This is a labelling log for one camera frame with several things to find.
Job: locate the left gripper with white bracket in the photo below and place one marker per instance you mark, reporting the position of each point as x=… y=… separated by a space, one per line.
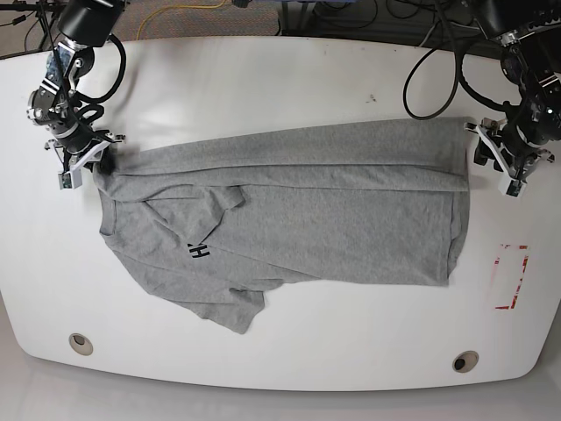
x=504 y=145

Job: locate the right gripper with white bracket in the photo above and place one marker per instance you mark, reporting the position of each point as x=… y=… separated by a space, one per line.
x=80 y=150

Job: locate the grey T-shirt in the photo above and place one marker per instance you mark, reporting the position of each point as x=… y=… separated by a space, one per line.
x=213 y=225

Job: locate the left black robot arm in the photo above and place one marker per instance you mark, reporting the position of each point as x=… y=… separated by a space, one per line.
x=515 y=25

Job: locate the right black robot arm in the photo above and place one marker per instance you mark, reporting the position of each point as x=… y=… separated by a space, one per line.
x=60 y=107

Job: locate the red tape rectangle marking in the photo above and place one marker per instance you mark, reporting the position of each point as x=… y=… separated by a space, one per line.
x=509 y=270

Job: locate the black tripod stand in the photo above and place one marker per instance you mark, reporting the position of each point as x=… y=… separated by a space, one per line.
x=25 y=24

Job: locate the left table cable grommet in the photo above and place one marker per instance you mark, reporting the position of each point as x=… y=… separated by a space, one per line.
x=80 y=344

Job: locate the table cable grommet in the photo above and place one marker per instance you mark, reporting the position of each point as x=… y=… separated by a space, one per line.
x=465 y=362
x=80 y=344

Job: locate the right table cable grommet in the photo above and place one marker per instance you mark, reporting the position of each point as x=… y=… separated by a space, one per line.
x=465 y=362

